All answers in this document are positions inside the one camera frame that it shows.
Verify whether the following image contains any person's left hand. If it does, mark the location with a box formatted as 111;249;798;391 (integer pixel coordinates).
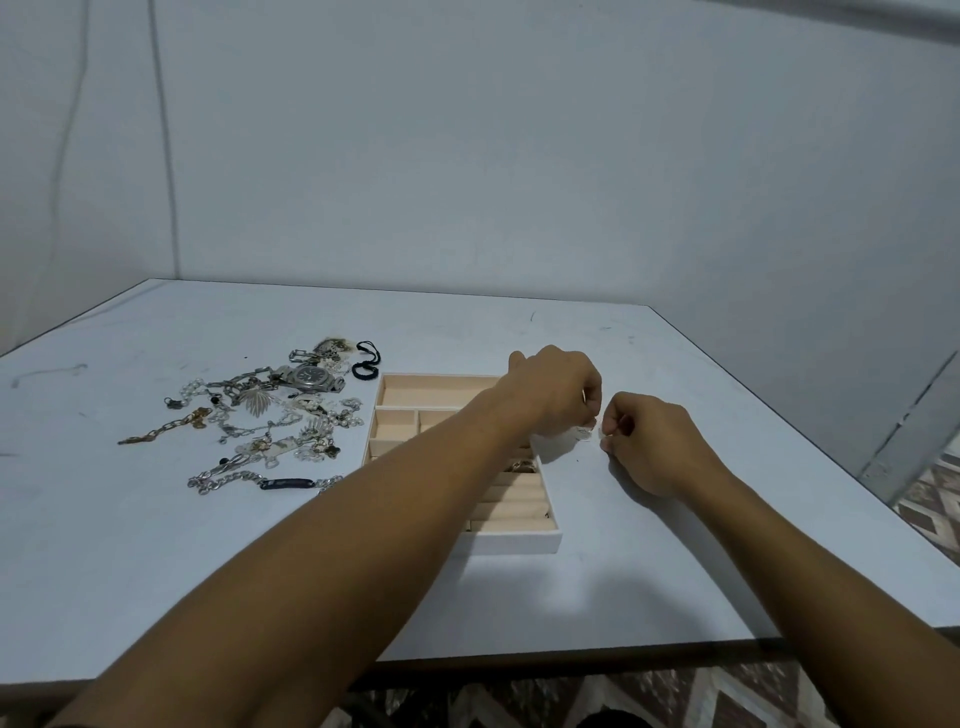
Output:
498;345;605;439

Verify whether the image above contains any person's left forearm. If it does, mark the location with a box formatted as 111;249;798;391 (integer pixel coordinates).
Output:
45;371;538;728

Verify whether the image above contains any pile of mixed silver jewellery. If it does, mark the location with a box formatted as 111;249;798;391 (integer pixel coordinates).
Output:
165;337;366;481

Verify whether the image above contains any silver wristwatch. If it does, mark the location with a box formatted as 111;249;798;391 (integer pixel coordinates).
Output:
273;360;348;396

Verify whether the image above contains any person's right forearm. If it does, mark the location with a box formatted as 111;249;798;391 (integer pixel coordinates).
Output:
677;465;960;728

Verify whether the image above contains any gold chain bracelet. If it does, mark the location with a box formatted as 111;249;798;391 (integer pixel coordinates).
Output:
117;407;213;447

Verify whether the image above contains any silver leaf pendant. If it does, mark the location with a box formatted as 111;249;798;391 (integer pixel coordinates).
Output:
238;382;280;416

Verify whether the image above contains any white jewellery tray beige lining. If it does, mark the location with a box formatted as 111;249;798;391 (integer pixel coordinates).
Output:
362;372;564;556

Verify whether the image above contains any silver chain bracelet black plate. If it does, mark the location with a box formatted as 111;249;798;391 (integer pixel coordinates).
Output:
187;468;345;497

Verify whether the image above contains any person's right hand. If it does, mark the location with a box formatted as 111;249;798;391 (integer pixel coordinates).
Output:
598;393;733;503

